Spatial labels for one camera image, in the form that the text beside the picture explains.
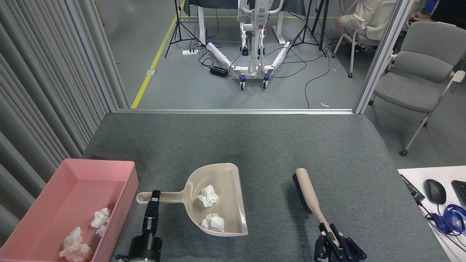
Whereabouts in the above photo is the black keyboard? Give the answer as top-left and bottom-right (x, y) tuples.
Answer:
(451, 180), (466, 208)

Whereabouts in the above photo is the beige brush with black bristles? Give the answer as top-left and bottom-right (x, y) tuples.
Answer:
(292, 168), (341, 248)

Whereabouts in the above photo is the grey ribbed partition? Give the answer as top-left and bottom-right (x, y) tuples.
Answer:
(0, 0), (130, 248)

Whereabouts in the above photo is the grey padded chair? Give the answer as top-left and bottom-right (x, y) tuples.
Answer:
(368, 21), (466, 157)

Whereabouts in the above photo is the black floor cable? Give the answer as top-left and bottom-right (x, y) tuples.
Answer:
(304, 55), (330, 109)

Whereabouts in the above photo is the silver table edge rail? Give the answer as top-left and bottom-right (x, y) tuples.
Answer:
(116, 108), (355, 115)

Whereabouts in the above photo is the blue lanyard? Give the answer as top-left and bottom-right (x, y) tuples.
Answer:
(431, 204), (466, 235)

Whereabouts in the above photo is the silver post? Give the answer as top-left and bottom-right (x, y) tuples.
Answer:
(354, 0), (415, 114)

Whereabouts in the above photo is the black computer mouse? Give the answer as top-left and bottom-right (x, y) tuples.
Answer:
(424, 179), (447, 205)

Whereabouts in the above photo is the white stand on wheels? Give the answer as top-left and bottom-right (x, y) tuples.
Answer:
(206, 0), (293, 90)

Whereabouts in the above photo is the white chair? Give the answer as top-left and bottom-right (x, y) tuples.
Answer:
(332, 0), (397, 78)

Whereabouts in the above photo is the black tripod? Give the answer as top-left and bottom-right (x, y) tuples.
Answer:
(165, 0), (201, 58)
(289, 0), (330, 58)

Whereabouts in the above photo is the black remote with buttons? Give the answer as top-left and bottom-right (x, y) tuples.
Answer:
(400, 174), (425, 203)

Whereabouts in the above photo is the person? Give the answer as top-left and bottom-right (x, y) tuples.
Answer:
(336, 0), (401, 37)
(410, 0), (466, 26)

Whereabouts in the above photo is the beige plastic dustpan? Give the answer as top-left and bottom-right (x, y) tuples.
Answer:
(137, 163), (249, 237)

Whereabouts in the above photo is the pink plastic bin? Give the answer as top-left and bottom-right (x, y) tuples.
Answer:
(0, 158), (139, 262)

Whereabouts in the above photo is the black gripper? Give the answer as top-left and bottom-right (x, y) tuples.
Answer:
(128, 190), (163, 259)
(315, 223), (367, 262)

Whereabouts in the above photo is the white side table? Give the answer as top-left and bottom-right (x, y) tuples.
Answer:
(398, 166), (466, 252)

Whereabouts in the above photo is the white tissue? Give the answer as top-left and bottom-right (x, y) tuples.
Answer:
(197, 184), (220, 208)
(59, 227), (93, 262)
(90, 207), (111, 237)
(201, 213), (225, 233)

